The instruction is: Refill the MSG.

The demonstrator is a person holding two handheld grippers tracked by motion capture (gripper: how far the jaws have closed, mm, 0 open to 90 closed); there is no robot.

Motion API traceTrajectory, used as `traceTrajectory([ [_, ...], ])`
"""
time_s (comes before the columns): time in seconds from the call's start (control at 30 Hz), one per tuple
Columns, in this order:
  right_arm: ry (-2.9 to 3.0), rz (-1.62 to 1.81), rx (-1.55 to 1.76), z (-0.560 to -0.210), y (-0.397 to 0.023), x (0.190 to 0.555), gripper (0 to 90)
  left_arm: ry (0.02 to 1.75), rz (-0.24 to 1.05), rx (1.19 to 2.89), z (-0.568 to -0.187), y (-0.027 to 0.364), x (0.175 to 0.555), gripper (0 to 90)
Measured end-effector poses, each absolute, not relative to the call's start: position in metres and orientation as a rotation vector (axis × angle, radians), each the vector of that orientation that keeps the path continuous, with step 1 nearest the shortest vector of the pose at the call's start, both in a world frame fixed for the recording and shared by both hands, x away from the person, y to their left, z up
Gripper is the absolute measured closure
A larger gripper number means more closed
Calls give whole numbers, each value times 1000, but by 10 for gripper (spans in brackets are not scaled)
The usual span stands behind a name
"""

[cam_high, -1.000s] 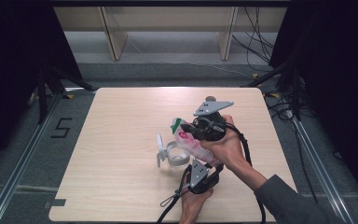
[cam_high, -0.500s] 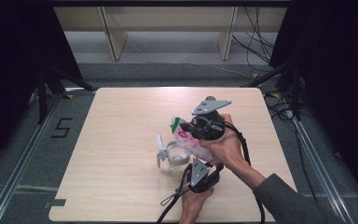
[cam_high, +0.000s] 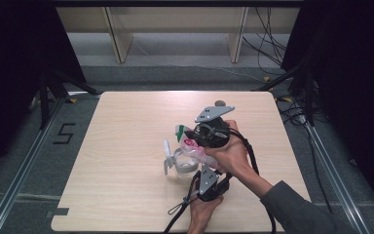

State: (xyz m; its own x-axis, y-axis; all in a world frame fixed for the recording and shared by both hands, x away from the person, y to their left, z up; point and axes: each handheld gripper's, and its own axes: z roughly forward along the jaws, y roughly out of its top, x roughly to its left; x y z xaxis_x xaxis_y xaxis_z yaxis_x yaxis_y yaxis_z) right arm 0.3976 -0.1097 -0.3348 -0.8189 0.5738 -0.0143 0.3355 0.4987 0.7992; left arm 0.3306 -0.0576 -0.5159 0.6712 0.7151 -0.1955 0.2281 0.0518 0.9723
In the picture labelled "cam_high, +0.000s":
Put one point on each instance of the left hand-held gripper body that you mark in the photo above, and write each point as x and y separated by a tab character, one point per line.
207	180

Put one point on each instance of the aluminium floor rail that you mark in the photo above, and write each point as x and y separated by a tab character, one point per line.
334	175
16	182

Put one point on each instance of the pink white plastic bag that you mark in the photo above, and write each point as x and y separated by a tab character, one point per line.
191	148

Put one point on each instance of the black curtain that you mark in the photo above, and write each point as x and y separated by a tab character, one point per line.
354	65
13	48

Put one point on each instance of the person's left hand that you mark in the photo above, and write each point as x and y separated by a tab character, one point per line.
203	214

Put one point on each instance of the person's right hand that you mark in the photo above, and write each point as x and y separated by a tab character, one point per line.
233	156

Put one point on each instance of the clear jar with grey lid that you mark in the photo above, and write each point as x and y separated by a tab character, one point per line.
185	167

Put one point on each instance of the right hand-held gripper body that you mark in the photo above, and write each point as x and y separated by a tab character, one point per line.
212	135

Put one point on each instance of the beige wooden shelf unit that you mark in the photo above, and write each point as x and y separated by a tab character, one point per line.
120	42

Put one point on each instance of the black metal stand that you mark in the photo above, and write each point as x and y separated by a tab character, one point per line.
310	97
44	104

